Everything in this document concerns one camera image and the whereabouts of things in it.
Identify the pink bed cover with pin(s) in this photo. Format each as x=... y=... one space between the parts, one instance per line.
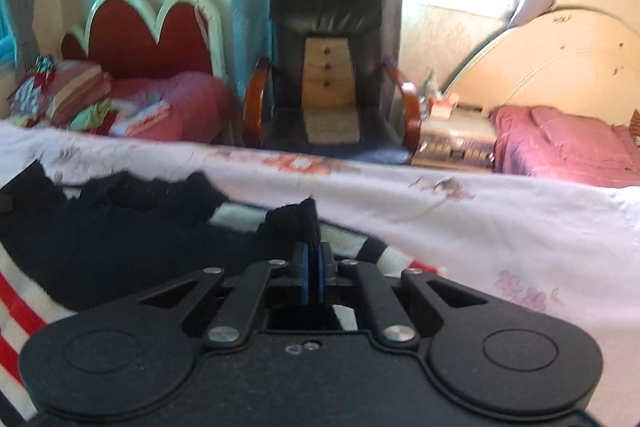
x=195 y=102

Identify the brown patterned pillow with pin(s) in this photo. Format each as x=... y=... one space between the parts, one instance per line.
x=635 y=124

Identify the pump lotion bottle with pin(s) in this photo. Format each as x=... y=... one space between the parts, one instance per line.
x=431 y=89

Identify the black leather armchair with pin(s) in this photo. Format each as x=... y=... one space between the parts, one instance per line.
x=330 y=17

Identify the shiny patterned bundle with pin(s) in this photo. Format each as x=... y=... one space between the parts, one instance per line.
x=32 y=84

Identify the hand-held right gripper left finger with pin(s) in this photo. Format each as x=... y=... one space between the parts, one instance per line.
x=300 y=274

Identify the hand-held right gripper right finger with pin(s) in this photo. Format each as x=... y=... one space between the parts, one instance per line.
x=325 y=274

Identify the striped knit sweater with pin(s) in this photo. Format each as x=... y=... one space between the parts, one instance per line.
x=100 y=247

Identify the cream round headboard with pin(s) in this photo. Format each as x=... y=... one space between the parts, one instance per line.
x=575 y=62

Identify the wooden nightstand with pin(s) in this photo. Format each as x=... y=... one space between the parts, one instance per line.
x=455 y=142

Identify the floral white bed sheet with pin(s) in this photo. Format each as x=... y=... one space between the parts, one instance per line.
x=500 y=232

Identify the folded colourful clothes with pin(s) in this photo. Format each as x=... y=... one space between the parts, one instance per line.
x=130 y=117

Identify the red scalloped headboard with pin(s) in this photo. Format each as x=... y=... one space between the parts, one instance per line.
x=135 y=39

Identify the striped pink pillow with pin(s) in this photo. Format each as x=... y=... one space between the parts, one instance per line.
x=80 y=89

